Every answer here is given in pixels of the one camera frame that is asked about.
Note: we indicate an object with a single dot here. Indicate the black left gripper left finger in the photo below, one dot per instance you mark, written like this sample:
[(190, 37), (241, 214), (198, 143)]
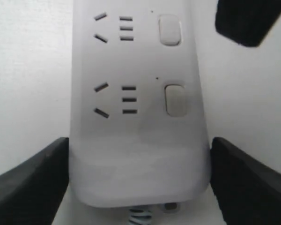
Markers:
[(31, 193)]

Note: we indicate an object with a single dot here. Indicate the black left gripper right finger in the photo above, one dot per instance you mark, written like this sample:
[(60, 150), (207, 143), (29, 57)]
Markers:
[(247, 191)]

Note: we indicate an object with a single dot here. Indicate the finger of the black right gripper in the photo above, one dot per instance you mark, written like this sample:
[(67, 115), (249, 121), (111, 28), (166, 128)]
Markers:
[(246, 22)]

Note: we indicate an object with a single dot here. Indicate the white five-outlet power strip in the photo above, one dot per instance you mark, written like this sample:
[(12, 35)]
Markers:
[(138, 133)]

